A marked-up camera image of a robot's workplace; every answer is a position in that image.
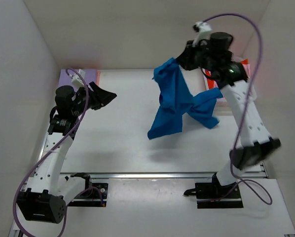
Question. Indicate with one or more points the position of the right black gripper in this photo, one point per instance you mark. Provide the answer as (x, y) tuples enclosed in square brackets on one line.
[(184, 59)]

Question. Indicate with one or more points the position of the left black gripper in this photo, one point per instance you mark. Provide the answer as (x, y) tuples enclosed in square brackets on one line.
[(102, 96)]

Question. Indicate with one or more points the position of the blue polo t-shirt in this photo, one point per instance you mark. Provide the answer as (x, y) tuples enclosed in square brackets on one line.
[(175, 100)]

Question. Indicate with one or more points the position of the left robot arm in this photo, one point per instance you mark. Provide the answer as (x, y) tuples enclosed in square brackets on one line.
[(44, 200)]

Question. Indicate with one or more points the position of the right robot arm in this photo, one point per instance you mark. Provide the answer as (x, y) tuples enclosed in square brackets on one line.
[(257, 144)]

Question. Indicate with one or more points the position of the folded salmon pink t-shirt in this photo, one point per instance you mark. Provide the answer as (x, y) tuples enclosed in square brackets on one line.
[(98, 77)]

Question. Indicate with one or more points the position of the folded purple t-shirt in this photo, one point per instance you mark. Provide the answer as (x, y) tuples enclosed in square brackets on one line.
[(90, 75)]

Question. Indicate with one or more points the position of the orange t-shirt in basket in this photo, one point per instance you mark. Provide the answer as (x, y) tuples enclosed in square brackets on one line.
[(210, 84)]

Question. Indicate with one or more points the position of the white plastic laundry basket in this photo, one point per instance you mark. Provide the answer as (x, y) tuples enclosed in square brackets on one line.
[(223, 101)]

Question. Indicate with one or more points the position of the pink t-shirt in basket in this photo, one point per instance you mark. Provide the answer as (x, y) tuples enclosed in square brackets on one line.
[(246, 66)]

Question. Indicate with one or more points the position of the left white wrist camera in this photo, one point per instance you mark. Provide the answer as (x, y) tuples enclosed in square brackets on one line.
[(75, 79)]

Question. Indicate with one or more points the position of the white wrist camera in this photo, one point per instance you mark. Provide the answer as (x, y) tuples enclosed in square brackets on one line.
[(75, 79), (203, 29)]

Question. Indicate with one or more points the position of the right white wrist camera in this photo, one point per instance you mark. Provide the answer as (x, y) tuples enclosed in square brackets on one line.
[(203, 29)]

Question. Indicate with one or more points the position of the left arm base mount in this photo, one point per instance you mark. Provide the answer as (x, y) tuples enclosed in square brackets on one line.
[(96, 197)]

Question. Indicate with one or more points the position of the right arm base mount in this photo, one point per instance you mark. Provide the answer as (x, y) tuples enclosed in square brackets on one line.
[(209, 196)]

